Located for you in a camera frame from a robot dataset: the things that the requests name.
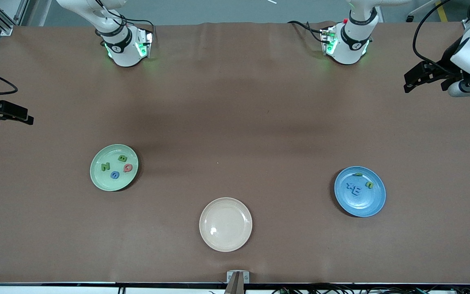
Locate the white pole with black foot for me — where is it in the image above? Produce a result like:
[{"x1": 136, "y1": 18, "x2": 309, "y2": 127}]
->
[{"x1": 406, "y1": 0, "x2": 439, "y2": 23}]

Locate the black right base cable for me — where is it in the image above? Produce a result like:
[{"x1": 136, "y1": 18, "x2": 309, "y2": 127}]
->
[{"x1": 88, "y1": 0, "x2": 156, "y2": 35}]

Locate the beige plate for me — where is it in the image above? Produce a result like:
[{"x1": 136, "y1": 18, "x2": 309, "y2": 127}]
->
[{"x1": 199, "y1": 197, "x2": 253, "y2": 252}]

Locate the blue plate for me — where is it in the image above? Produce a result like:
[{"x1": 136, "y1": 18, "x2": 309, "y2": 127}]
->
[{"x1": 334, "y1": 166, "x2": 386, "y2": 218}]

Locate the green plate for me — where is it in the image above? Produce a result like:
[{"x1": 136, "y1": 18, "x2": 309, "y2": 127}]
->
[{"x1": 90, "y1": 144, "x2": 139, "y2": 192}]

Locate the black cable bundle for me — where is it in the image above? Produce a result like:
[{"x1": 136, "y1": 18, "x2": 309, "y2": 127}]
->
[{"x1": 272, "y1": 284, "x2": 470, "y2": 294}]

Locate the brown table mat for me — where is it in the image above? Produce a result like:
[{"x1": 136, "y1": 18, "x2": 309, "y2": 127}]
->
[{"x1": 0, "y1": 21, "x2": 470, "y2": 284}]

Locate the black base cable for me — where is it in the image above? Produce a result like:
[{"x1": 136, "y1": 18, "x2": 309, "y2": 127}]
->
[
  {"x1": 287, "y1": 20, "x2": 327, "y2": 43},
  {"x1": 88, "y1": 0, "x2": 156, "y2": 35}
]

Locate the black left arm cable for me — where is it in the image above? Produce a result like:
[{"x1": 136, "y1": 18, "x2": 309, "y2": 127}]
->
[{"x1": 412, "y1": 0, "x2": 470, "y2": 66}]

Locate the black left base cable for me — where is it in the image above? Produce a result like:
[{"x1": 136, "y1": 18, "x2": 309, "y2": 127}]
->
[{"x1": 287, "y1": 20, "x2": 327, "y2": 43}]

